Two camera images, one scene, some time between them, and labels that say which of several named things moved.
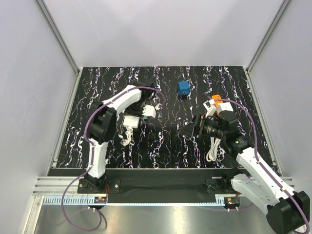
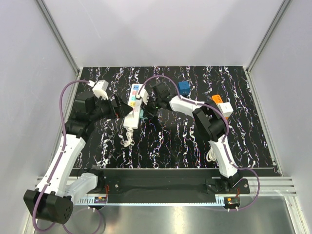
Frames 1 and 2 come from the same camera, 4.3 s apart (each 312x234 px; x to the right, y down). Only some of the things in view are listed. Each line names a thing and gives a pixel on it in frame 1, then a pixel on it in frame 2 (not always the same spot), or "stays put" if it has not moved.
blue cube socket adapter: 184,87 stays put
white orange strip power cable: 211,155 stays put
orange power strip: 217,96 stays put
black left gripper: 129,110 → 118,111
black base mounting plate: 157,183 stays put
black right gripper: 187,130 → 147,109
